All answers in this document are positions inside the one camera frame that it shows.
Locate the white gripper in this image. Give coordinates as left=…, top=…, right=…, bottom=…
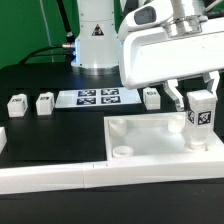
left=118, top=0, right=224, bottom=111

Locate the white square table top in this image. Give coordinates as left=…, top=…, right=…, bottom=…
left=104, top=112, right=224, bottom=161

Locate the white plate with fiducial tags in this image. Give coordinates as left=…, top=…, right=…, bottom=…
left=55, top=87, right=141, bottom=108

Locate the white L-shaped obstacle fence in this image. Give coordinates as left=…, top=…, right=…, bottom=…
left=0, top=126, right=224, bottom=196

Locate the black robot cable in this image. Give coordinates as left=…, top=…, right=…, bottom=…
left=18, top=0, right=78, bottom=65

